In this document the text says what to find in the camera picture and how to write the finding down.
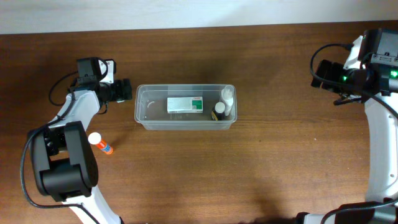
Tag white spray bottle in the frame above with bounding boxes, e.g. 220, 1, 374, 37
220, 85, 234, 116

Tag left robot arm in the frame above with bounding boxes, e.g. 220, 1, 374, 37
20, 57, 132, 223

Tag orange tube white cap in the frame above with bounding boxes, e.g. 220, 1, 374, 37
88, 132, 114, 154

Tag clear plastic container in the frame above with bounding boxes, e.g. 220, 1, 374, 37
134, 84, 238, 131

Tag dark bottle white cap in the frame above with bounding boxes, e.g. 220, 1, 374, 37
211, 102, 226, 121

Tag right black cable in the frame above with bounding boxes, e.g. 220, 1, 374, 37
309, 42, 398, 224

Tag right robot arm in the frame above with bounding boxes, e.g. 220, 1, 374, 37
295, 28, 397, 223

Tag white green medicine box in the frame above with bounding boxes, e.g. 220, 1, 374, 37
167, 96, 203, 113

